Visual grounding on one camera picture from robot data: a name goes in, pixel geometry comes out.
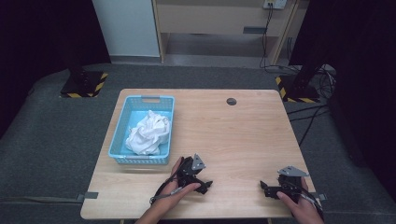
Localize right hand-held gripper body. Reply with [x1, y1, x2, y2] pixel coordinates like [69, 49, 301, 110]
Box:
[271, 165, 310, 200]

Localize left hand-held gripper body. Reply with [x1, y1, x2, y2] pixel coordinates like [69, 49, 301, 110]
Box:
[177, 153, 207, 194]

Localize person's right hand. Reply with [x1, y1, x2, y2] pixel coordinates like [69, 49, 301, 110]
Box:
[276, 176, 325, 224]

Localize person's left hand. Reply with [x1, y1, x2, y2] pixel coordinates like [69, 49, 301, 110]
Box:
[150, 156, 202, 217]

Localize white crumpled cloth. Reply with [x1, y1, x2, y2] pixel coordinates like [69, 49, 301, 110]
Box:
[124, 109, 172, 156]

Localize blue plastic basket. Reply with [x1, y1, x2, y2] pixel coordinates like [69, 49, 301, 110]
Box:
[107, 94, 176, 166]

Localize black stand with striped base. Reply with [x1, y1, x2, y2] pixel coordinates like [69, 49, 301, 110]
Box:
[275, 59, 321, 104]
[59, 46, 109, 99]

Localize black curtain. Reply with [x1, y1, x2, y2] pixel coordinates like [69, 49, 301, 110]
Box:
[0, 0, 112, 139]
[289, 0, 396, 203]

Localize light wooden shelf unit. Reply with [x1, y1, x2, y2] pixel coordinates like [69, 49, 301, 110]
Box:
[151, 0, 310, 65]

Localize white panel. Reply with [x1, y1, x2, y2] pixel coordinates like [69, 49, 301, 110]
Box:
[92, 0, 162, 58]

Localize white power strip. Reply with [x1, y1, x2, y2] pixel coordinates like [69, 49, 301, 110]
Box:
[262, 0, 289, 10]

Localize left hand-held gripper cable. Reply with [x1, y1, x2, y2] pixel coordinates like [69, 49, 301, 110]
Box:
[148, 175, 185, 207]

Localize bundle of black floor cables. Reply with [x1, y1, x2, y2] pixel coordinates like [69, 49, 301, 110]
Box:
[286, 63, 338, 147]

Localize long grey strap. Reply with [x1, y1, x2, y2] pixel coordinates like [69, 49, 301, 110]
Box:
[0, 191, 99, 203]

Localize black power cable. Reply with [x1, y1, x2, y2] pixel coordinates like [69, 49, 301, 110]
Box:
[259, 3, 300, 75]

